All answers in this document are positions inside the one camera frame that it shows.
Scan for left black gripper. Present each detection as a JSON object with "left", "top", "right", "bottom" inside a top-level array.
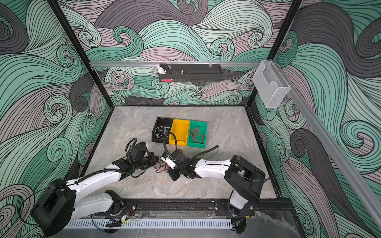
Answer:
[{"left": 134, "top": 152, "right": 159, "bottom": 171}]

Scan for red black cable bundle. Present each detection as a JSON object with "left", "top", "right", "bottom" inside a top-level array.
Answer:
[{"left": 153, "top": 157, "right": 170, "bottom": 175}]

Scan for white cable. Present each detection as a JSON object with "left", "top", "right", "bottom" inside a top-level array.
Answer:
[{"left": 154, "top": 123, "right": 171, "bottom": 139}]

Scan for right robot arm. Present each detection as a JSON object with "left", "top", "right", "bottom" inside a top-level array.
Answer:
[{"left": 162, "top": 132, "right": 267, "bottom": 216}]

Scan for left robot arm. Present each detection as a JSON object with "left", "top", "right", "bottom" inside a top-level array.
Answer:
[{"left": 30, "top": 138, "right": 159, "bottom": 237}]

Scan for black plastic bin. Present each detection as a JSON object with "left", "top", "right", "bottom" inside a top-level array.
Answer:
[{"left": 151, "top": 117, "right": 174, "bottom": 144}]

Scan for green plastic bin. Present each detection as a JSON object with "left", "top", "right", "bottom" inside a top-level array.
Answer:
[{"left": 187, "top": 121, "right": 207, "bottom": 148}]

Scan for yellow plastic bin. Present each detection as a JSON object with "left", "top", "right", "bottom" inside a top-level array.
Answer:
[{"left": 171, "top": 119, "right": 190, "bottom": 146}]

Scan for white rabbit figurine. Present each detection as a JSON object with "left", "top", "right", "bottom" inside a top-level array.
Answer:
[{"left": 156, "top": 64, "right": 167, "bottom": 74}]

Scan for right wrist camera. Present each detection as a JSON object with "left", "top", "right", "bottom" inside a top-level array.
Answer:
[{"left": 161, "top": 152, "right": 176, "bottom": 169}]

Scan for red cables in green bin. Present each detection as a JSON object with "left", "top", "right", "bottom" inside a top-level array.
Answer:
[{"left": 190, "top": 125, "right": 205, "bottom": 143}]

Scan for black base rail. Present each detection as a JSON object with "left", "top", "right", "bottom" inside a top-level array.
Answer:
[{"left": 122, "top": 198, "right": 293, "bottom": 215}]

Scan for white slotted cable duct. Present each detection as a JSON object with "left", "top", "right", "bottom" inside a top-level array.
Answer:
[{"left": 65, "top": 218, "right": 232, "bottom": 229}]

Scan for black wall shelf tray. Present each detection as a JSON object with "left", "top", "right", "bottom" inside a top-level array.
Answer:
[{"left": 158, "top": 63, "right": 222, "bottom": 85}]

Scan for clear acrylic wall holder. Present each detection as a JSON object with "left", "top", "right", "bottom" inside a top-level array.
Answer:
[{"left": 253, "top": 60, "right": 291, "bottom": 109}]

